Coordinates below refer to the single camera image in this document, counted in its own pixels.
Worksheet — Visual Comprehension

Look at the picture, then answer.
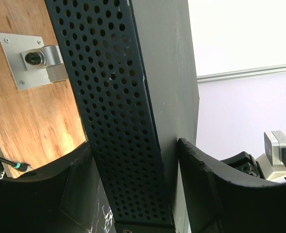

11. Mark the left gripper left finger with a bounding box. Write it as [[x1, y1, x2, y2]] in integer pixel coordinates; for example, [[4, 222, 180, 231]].
[[0, 140, 117, 233]]

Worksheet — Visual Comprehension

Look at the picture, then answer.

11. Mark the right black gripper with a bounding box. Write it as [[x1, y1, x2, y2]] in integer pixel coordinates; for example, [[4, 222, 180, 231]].
[[222, 151, 263, 179]]

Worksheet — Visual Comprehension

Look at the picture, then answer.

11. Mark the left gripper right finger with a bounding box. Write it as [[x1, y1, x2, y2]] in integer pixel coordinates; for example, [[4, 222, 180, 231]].
[[178, 138, 286, 233]]

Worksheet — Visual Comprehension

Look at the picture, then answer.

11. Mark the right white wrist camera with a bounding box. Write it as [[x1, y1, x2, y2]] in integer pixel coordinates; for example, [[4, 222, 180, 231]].
[[256, 131, 286, 182]]

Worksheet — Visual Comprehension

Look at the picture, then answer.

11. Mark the silver metal mounting bracket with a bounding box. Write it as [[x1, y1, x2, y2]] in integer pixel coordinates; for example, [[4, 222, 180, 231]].
[[0, 33, 68, 91]]

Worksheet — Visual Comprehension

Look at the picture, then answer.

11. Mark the dark teal network switch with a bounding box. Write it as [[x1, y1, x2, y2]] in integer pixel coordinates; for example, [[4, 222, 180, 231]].
[[45, 0, 199, 233]]

